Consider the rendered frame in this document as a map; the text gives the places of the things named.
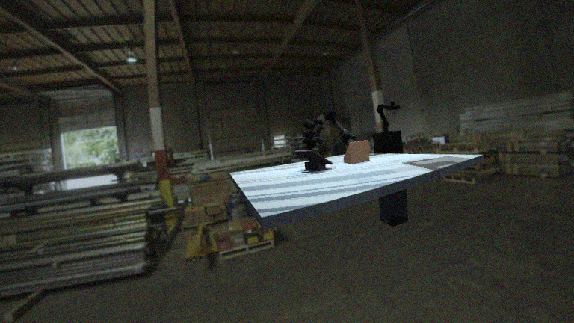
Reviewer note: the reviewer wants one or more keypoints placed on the mauve switch panel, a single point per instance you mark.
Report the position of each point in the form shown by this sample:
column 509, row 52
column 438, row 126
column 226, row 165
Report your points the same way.
column 316, row 161

